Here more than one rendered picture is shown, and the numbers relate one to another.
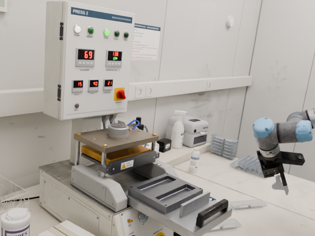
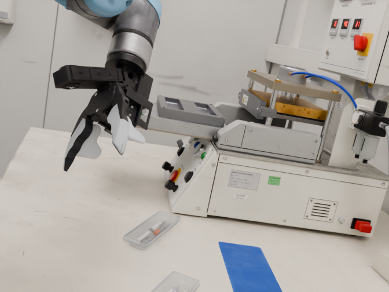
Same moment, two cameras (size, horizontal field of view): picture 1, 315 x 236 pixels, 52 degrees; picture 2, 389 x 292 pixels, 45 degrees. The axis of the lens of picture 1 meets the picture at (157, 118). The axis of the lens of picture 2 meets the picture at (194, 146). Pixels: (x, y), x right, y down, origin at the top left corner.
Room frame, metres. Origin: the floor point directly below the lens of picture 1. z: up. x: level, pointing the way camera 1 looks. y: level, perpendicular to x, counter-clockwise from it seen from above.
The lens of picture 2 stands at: (1.84, -0.98, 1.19)
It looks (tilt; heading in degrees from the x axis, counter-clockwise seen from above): 13 degrees down; 131
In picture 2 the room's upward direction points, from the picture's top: 11 degrees clockwise
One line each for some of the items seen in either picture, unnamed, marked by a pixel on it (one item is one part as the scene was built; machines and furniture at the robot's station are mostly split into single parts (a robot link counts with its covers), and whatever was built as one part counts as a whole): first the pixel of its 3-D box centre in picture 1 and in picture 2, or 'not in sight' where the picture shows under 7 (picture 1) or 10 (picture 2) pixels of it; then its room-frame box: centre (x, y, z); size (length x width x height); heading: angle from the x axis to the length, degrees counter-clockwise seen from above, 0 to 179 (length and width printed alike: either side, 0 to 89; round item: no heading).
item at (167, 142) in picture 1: (163, 144); not in sight; (1.97, -0.06, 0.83); 0.09 x 0.06 x 0.07; 148
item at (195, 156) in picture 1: (194, 159); not in sight; (1.78, -0.24, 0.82); 0.05 x 0.05 x 0.14
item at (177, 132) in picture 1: (178, 129); not in sight; (2.07, -0.15, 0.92); 0.09 x 0.08 x 0.25; 83
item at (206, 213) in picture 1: (213, 211); not in sight; (0.89, -0.20, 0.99); 0.15 x 0.02 x 0.04; 140
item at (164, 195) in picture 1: (166, 191); (188, 110); (1.01, -0.06, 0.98); 0.20 x 0.17 x 0.03; 140
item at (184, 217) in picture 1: (176, 199); (170, 111); (0.98, -0.09, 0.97); 0.30 x 0.22 x 0.08; 50
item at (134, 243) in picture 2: (219, 226); (153, 230); (1.20, -0.30, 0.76); 0.18 x 0.06 x 0.02; 113
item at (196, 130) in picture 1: (187, 130); not in sight; (2.22, -0.22, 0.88); 0.25 x 0.20 x 0.17; 49
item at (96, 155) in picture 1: (118, 145); (287, 97); (1.18, 0.14, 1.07); 0.22 x 0.17 x 0.10; 140
